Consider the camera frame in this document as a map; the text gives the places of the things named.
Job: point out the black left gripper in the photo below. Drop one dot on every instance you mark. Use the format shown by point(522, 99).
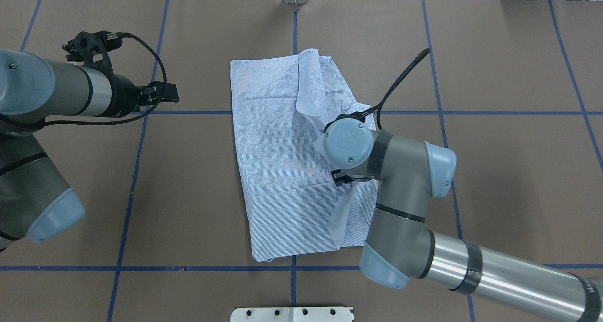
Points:
point(124, 94)

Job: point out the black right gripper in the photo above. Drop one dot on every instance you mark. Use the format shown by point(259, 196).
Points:
point(338, 178)

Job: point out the light blue striped shirt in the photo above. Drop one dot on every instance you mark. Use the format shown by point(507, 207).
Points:
point(280, 108)

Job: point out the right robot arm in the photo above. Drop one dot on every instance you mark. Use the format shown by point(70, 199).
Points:
point(399, 247)

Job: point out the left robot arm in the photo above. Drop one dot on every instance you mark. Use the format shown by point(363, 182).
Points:
point(38, 203)

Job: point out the brown paper table cover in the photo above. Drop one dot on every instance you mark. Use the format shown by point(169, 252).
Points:
point(513, 87)

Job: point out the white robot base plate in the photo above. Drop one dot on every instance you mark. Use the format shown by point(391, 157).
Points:
point(293, 314)

